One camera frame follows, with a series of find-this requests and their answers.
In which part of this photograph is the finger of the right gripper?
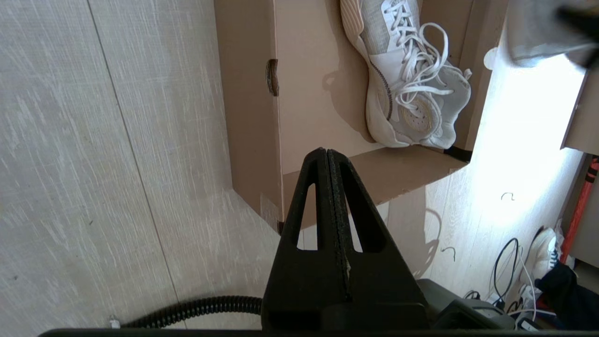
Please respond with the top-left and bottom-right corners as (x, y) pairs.
(557, 5), (599, 70)

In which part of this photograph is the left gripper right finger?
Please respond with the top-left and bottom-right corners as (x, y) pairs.
(328, 149), (430, 329)

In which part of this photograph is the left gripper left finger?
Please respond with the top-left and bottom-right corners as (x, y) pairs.
(261, 147), (350, 329)

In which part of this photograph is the white sneaker orange insole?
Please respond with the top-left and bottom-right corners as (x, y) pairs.
(507, 0), (595, 67)

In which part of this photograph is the brown cardboard shoe box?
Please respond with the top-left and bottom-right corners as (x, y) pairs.
(214, 0), (511, 234)

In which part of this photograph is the white shoe on floor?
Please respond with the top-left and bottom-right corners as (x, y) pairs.
(523, 227), (561, 282)

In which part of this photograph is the brown furniture panel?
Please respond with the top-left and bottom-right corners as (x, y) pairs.
(560, 66), (599, 156)

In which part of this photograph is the red object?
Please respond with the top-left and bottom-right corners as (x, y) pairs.
(559, 157), (599, 266)

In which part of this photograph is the dark cloth bag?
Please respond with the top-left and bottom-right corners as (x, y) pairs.
(535, 262), (599, 331)

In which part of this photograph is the dark grey robot base plate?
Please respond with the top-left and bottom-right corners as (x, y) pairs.
(416, 278), (516, 331)

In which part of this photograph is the black corrugated cable conduit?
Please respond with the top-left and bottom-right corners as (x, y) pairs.
(109, 295), (263, 329)

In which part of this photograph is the thin black floor cable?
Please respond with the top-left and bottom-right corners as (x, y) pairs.
(491, 237), (523, 307)

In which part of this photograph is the white floor cable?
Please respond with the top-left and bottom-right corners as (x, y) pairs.
(514, 247), (557, 329)

